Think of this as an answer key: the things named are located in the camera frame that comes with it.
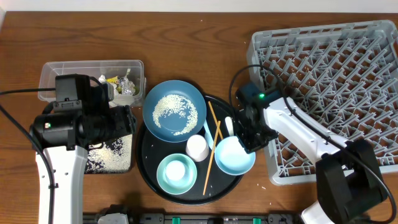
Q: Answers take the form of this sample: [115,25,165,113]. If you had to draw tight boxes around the grey dishwasher rack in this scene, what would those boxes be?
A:
[246,20,397,174]

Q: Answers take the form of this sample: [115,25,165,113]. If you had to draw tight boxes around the light blue plastic knife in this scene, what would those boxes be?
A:
[203,121,214,149]

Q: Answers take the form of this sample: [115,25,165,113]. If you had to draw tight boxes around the pile of white rice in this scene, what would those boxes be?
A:
[85,94,199,174]

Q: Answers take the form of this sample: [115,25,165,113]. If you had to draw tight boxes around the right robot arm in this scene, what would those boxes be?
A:
[235,83,389,223]

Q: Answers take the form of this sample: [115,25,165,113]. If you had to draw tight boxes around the silver foil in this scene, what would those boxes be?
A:
[118,68,136,95]

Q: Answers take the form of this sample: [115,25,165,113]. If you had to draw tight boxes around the dark blue plate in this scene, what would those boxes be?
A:
[143,80,207,142]

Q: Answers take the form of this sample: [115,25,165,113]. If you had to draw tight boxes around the teal bowl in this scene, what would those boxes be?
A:
[156,154,197,195]

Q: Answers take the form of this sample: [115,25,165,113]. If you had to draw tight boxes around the pink cup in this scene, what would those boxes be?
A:
[185,134,209,162]

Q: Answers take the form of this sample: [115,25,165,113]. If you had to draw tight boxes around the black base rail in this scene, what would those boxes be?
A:
[83,213,302,224]

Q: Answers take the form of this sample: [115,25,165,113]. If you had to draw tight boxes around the wooden chopstick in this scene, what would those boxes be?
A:
[203,121,221,195]
[208,101,223,140]

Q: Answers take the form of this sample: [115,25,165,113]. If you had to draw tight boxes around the yellow snack wrapper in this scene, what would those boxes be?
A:
[106,76,121,95]

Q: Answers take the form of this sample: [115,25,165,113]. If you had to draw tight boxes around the black rectangular tray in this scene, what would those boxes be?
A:
[85,134,133,174]

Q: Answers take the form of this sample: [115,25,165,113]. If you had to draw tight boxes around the white tissue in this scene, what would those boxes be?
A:
[99,75,138,105]

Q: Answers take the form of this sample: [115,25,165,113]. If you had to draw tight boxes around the white cup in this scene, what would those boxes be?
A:
[165,160,187,184]

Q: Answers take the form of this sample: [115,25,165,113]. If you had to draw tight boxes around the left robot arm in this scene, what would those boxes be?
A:
[30,74,136,223]

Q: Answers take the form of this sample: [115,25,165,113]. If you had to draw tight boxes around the light blue small plate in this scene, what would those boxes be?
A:
[215,136,256,176]

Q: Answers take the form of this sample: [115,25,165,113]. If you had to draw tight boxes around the clear plastic bin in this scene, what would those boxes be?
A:
[39,60,146,107]

